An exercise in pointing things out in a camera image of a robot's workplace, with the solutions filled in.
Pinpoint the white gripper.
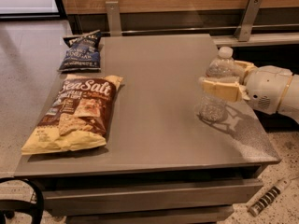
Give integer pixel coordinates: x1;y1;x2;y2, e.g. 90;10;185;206
199;61;293;114

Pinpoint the clear plastic water bottle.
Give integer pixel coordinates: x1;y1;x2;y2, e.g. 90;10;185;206
198;47;239;122

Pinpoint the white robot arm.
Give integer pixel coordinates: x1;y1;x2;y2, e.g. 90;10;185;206
200;61;299;122

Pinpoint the blue chip bag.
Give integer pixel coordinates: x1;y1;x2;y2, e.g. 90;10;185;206
58;30;101;72

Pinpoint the yellow brown sea salt chip bag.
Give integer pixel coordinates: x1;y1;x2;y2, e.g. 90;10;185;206
21;75;122;155

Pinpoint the grey drawer front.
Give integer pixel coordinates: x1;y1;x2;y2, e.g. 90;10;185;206
43;179;263;216

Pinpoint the white power strip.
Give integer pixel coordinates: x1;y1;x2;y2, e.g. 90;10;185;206
248;178;292;217

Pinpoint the black chair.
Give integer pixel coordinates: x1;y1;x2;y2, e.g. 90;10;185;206
0;177;44;224

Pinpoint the right metal bracket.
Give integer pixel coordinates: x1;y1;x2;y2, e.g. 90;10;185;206
235;0;263;42

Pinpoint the metal bracket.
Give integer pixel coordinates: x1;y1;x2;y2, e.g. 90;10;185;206
106;1;122;36
235;0;263;42

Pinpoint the left metal bracket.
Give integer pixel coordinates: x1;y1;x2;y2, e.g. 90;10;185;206
106;1;122;36

